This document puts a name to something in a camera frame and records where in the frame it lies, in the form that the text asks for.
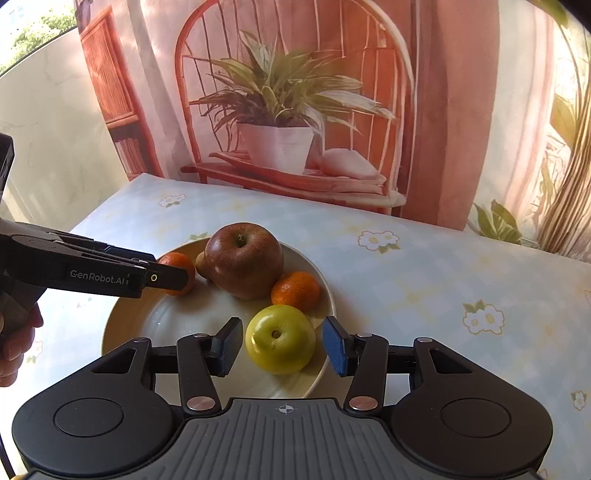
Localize green trees outside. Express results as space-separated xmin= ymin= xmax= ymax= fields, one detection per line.
xmin=0 ymin=11 xmax=77 ymax=75

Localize red apple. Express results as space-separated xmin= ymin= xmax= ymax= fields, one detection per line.
xmin=204 ymin=222 xmax=284 ymax=301

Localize cream round plate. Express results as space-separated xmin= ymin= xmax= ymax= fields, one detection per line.
xmin=100 ymin=240 xmax=334 ymax=400

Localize green apple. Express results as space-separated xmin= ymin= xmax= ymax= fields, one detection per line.
xmin=246 ymin=305 xmax=317 ymax=374

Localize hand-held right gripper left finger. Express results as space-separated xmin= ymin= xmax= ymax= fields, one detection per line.
xmin=90 ymin=316 xmax=244 ymax=415

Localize orange tangerine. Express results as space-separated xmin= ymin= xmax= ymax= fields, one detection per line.
xmin=271 ymin=271 xmax=321 ymax=310
xmin=157 ymin=252 xmax=197 ymax=297

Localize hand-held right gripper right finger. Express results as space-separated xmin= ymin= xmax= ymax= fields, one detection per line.
xmin=322 ymin=316 xmax=476 ymax=415

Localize person's left hand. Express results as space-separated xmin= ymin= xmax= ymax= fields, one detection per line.
xmin=0 ymin=305 xmax=45 ymax=388

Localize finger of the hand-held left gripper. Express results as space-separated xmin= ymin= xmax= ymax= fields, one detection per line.
xmin=137 ymin=263 xmax=191 ymax=296
xmin=13 ymin=232 xmax=158 ymax=269

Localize printed backdrop cloth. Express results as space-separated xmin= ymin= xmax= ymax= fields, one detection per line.
xmin=74 ymin=0 xmax=591 ymax=254

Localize white marble board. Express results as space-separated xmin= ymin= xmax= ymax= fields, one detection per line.
xmin=0 ymin=28 xmax=134 ymax=232

